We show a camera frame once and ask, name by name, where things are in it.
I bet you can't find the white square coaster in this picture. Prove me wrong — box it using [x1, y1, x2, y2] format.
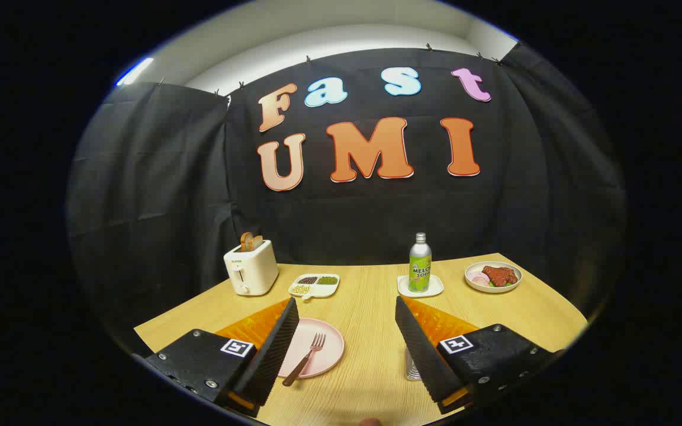
[397, 274, 445, 298]

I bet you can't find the white toaster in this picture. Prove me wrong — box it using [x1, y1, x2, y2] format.
[224, 238, 280, 296]

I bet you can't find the green soda bottle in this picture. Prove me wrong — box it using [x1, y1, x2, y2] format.
[408, 233, 433, 293]

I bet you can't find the fork with wooden handle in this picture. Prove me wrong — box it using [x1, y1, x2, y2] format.
[282, 333, 327, 388]

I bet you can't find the pink plate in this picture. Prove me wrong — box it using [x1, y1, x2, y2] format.
[278, 318, 345, 379]

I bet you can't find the black backdrop cloth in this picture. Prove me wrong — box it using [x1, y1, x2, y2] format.
[67, 43, 629, 356]

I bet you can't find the metal cutlery basket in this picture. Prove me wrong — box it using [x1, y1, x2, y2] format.
[404, 346, 423, 381]

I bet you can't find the white divided dish with beans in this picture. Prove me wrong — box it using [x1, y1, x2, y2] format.
[288, 273, 340, 301]

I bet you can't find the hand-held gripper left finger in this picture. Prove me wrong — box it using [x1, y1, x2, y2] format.
[143, 297, 300, 418]

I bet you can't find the red-brown meat piece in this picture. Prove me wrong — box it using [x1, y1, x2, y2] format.
[482, 266, 518, 288]

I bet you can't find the ceiling light strip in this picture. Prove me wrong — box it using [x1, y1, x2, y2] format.
[116, 57, 155, 87]

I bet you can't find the white food bowl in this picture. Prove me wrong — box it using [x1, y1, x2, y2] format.
[464, 261, 523, 294]

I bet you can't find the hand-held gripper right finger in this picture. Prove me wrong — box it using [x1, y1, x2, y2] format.
[394, 295, 564, 415]

